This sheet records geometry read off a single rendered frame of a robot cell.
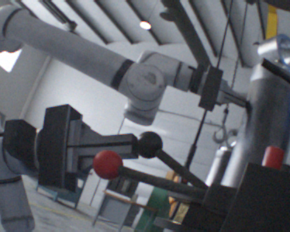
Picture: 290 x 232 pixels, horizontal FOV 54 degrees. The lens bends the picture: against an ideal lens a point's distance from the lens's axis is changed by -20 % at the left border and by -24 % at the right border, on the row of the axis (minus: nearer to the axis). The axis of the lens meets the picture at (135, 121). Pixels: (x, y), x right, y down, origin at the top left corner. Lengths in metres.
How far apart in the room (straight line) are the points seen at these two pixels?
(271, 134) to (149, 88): 0.38
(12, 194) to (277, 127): 0.73
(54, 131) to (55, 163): 0.05
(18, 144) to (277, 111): 0.72
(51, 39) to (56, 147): 0.46
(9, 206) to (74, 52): 0.46
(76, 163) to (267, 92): 0.65
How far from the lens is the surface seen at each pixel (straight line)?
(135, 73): 0.80
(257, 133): 0.92
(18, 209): 0.62
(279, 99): 0.97
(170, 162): 0.43
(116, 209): 6.92
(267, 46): 1.13
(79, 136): 0.49
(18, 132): 0.50
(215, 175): 2.29
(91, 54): 0.85
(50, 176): 0.49
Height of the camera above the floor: 0.94
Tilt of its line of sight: 12 degrees up
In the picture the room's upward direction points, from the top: 22 degrees clockwise
